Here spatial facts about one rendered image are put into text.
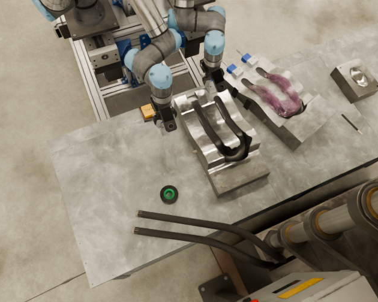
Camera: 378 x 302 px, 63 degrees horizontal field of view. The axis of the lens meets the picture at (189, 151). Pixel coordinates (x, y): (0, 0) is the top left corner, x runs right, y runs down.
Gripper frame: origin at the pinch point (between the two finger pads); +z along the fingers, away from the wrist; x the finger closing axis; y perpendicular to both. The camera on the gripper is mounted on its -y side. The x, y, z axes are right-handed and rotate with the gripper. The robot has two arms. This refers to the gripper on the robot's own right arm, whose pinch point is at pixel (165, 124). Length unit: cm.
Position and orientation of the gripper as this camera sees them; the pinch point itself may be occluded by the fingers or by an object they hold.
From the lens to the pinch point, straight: 135.0
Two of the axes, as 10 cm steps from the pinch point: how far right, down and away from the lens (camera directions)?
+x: -9.1, 3.6, -1.9
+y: -4.1, -8.5, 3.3
